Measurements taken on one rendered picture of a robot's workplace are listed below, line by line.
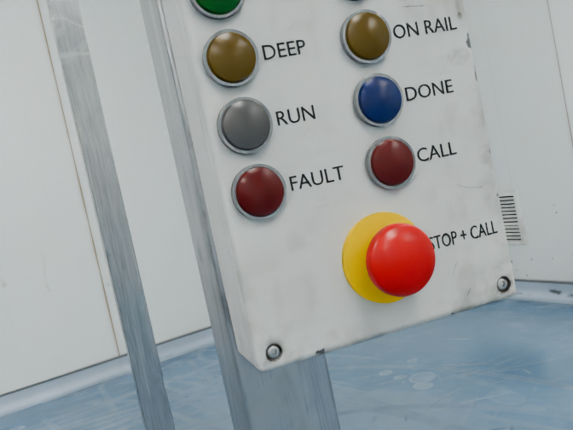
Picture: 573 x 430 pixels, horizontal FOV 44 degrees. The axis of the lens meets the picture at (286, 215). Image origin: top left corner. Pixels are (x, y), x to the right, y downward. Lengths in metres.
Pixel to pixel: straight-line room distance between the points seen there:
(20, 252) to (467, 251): 3.78
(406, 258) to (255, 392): 0.14
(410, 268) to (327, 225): 0.05
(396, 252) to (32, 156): 3.84
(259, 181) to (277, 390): 0.15
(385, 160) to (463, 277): 0.09
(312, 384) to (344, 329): 0.08
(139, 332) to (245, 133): 1.21
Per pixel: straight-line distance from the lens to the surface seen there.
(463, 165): 0.43
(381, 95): 0.40
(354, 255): 0.40
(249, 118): 0.37
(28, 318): 4.16
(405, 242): 0.38
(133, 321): 1.55
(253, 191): 0.37
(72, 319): 4.20
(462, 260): 0.43
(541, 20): 3.79
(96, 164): 1.53
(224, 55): 0.38
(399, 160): 0.40
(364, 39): 0.40
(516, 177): 4.00
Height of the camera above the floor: 1.02
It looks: 4 degrees down
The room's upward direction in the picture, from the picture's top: 12 degrees counter-clockwise
